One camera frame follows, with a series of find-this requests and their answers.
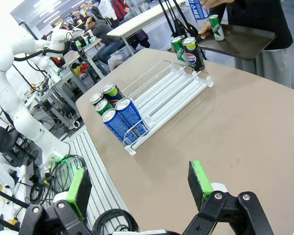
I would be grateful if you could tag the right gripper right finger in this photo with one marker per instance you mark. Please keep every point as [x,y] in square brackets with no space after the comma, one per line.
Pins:
[198,183]

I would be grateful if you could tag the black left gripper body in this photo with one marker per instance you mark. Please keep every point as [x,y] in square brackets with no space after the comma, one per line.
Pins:
[79,49]

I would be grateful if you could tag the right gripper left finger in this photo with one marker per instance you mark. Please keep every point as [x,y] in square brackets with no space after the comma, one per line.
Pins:
[79,191]

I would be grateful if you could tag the blue Pocari Sweat can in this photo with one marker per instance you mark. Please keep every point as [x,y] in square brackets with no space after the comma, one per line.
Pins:
[115,127]
[131,115]
[198,11]

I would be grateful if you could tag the green Chilsung cider can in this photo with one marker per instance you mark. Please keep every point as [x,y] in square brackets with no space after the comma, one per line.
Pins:
[103,106]
[178,51]
[216,28]

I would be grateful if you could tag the dark brown serving tray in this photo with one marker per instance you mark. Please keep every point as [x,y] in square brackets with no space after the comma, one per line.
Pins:
[245,41]

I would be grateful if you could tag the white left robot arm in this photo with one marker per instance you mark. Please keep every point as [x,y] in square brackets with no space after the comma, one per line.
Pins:
[14,110]

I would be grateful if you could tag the seated person grey hoodie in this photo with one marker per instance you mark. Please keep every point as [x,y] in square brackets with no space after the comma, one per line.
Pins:
[103,29]

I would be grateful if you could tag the person in red jacket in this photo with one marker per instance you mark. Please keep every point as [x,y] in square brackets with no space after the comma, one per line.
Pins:
[118,7]

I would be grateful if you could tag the person in black cardigan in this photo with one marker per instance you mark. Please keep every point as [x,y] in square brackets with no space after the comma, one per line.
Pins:
[259,14]

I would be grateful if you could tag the person's right hand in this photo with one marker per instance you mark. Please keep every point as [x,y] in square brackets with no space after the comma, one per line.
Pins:
[205,30]

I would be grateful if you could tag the person's left hand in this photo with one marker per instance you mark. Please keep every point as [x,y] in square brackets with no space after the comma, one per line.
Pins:
[215,3]

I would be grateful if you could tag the grey metal workbench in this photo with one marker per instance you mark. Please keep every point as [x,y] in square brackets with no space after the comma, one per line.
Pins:
[63,83]

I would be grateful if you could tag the white plastic bag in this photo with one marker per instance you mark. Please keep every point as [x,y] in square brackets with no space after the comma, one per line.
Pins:
[115,62]

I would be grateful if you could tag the black Pepsi zero can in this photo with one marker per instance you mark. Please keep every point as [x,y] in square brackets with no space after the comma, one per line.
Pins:
[112,91]
[96,98]
[193,57]

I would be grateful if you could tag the long white table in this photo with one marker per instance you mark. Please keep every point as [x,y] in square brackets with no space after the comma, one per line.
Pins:
[142,22]

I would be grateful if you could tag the black office chair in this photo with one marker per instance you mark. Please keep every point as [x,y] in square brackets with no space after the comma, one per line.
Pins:
[2,139]

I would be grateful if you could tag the white can dispenser rack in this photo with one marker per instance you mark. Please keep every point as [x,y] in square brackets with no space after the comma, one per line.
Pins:
[166,93]

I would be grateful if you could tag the aluminium extrusion frame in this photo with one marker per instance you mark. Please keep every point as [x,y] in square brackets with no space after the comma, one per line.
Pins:
[95,171]

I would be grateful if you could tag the black camera tripod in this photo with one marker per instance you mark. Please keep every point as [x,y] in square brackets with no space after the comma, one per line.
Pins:
[176,24]

